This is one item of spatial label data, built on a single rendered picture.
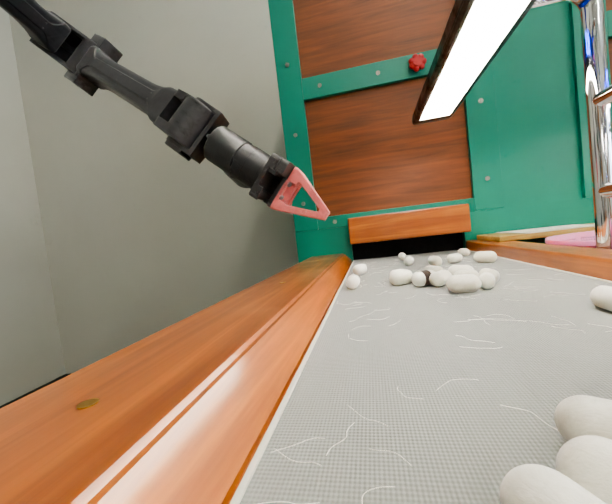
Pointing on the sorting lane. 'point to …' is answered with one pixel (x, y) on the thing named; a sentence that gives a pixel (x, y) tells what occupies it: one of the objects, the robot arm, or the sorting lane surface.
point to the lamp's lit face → (472, 52)
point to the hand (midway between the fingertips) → (322, 213)
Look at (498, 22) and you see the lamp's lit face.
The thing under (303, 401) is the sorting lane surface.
